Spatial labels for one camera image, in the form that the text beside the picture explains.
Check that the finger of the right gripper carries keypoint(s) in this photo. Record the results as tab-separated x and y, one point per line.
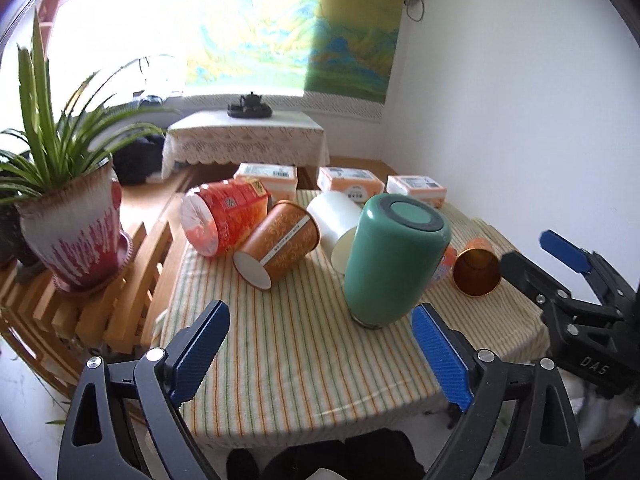
585	259
546	292

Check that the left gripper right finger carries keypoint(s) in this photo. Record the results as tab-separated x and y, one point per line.
542	441

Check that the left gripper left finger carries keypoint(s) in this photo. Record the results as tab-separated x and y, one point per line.
98	439

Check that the green thermos cup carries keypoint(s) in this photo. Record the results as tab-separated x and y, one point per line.
397	248

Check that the orange metal cup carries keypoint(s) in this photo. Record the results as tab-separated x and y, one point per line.
476	270

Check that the blue orange patterned cup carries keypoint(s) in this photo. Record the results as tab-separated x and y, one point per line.
445	265

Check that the white paper cup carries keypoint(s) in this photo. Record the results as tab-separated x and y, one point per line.
337	218

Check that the red instant noodle cup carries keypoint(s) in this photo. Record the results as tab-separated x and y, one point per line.
217	217

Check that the brown patterned paper cup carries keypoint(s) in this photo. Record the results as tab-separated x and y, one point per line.
279	242

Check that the wooden slatted bench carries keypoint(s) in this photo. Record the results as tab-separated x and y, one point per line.
53	333

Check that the right orange white box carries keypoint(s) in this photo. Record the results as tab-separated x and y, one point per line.
422	188

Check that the orange white box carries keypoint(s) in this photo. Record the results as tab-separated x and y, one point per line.
279	181
422	188
358	184

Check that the striped table cloth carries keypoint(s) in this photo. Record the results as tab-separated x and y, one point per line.
295	367

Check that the middle orange white box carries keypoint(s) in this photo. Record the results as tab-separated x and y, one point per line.
358	184

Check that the potted spider plant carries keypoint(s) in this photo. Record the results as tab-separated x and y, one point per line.
64	188

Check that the left orange white box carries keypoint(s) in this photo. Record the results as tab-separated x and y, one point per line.
279	181

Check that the black bag on floor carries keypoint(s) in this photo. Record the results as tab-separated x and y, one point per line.
137	161

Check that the lace covered low table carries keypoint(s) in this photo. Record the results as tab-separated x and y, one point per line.
212	137

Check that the black tea set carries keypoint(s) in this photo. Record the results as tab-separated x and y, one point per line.
249	106

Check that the blue cloth on sill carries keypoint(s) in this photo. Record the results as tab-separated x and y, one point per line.
145	100

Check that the green landscape painting scroll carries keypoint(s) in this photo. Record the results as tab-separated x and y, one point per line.
342	48

